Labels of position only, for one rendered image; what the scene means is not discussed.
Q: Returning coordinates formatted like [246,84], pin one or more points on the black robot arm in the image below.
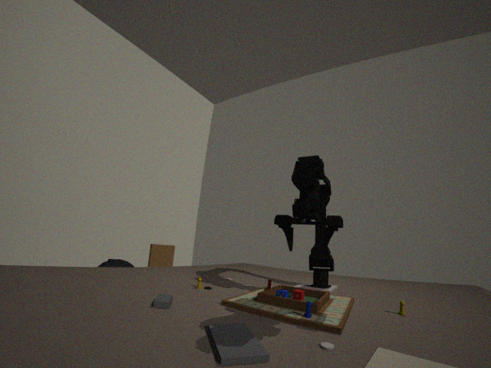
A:
[308,170]

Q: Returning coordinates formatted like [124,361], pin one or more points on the blue pawn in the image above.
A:
[308,310]

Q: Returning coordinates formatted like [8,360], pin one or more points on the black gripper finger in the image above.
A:
[289,234]
[328,234]

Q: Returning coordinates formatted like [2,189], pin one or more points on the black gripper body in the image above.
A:
[330,221]

